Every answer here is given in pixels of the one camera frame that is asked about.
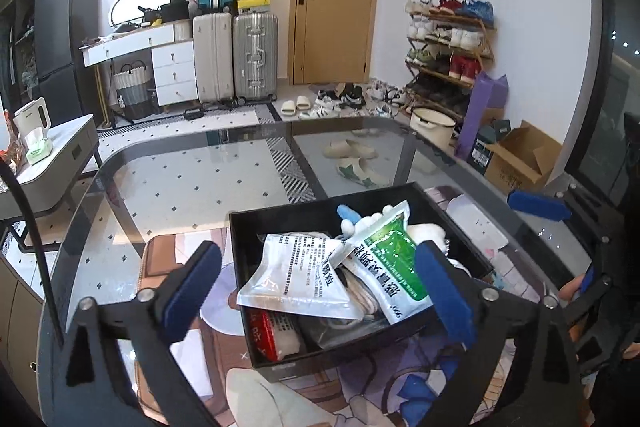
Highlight open brown cardboard box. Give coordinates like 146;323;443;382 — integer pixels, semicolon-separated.
484;120;563;195

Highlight white printed pouch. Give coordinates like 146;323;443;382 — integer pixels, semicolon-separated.
236;233;365;320

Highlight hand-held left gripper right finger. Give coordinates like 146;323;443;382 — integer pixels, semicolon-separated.
414;239;586;427

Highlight purple rolled mat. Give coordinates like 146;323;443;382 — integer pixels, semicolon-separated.
456;73;509;160

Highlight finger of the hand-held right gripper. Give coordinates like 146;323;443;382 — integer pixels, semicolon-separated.
562;264;628;358
506;188;609;254

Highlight beige slipper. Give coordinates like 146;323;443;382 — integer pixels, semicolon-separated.
322;139;361;159
345;142;379;160

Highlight wooden shoe rack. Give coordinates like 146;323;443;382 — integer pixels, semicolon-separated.
405;0;498;118

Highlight white vanity desk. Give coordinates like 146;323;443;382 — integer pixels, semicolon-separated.
81;23;197;108

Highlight rows of racked shoes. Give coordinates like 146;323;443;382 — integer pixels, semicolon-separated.
406;0;496;112

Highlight red snack packet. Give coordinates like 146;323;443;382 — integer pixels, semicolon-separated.
0;147;21;180

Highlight green patterned slipper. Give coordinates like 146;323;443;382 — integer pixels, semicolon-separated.
336;157;391;188

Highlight grey brown cabinet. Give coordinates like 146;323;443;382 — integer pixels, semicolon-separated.
0;252;51;408

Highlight oval mirror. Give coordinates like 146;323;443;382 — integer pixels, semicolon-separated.
109;0;175;28

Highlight black handbag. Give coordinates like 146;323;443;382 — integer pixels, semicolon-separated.
160;0;193;22

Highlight black cable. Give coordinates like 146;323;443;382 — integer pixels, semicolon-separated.
0;162;66;348

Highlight white electric kettle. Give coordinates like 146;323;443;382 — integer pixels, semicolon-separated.
12;97;52;138

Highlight white suitcase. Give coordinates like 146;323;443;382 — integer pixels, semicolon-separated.
192;12;236;104

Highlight woven basket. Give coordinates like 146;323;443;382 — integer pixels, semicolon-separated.
112;63;156;120

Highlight white enamel basin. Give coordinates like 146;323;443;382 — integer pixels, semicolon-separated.
410;107;457;148

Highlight group of scattered shoes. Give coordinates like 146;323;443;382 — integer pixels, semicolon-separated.
280;79;406;120

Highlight person's right hand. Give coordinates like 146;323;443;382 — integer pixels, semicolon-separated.
559;274;587;308

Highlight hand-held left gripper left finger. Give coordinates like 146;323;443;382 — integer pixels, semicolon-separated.
62;239;223;427

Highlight red white packet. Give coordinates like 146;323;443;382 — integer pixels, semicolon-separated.
247;309;306;363

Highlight green wet wipes pack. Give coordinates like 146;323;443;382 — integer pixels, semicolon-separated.
25;131;53;165

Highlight printed desk mat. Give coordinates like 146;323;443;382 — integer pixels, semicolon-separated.
135;184;556;427

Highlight grey side table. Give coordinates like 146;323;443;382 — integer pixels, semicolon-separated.
0;113;101;223

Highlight dark green box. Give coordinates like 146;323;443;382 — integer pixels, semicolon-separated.
467;117;513;168

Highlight black cardboard box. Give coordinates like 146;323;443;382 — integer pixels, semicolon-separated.
229;182;496;370

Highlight silver suitcase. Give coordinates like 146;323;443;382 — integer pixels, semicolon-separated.
231;12;279;102

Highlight black fridge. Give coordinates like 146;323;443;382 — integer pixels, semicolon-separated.
34;0;103;128

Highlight green white medicine packet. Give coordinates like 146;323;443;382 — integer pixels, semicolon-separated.
342;201;435;325

